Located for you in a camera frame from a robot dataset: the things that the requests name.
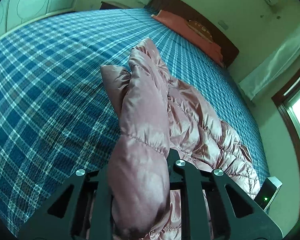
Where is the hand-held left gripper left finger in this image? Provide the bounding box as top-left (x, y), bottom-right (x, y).
top-left (16, 166), bottom-right (114, 240)

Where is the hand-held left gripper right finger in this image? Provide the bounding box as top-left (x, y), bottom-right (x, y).
top-left (166, 149), bottom-right (283, 240)

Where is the pink puffer jacket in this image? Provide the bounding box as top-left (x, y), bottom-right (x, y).
top-left (89, 37), bottom-right (262, 240)

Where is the bed with blue plaid sheet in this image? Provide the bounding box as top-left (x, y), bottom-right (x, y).
top-left (0, 7), bottom-right (269, 238)

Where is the wide white curtain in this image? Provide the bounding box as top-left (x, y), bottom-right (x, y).
top-left (239, 17), bottom-right (300, 105)

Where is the dark wooden headboard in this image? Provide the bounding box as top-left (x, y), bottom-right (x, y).
top-left (146, 0), bottom-right (240, 68)

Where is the brown printed cushion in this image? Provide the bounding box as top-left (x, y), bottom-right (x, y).
top-left (187, 19), bottom-right (213, 43)

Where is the red pillow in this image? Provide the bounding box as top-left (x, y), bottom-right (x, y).
top-left (151, 10), bottom-right (224, 67)

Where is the dark wooden nightstand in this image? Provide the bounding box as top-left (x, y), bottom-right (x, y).
top-left (100, 1), bottom-right (127, 10)

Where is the white wardrobe with circle pattern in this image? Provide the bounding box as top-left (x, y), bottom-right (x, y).
top-left (0, 0), bottom-right (80, 48)

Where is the window with brown frame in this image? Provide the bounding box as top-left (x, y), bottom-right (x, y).
top-left (271, 62), bottom-right (300, 155)

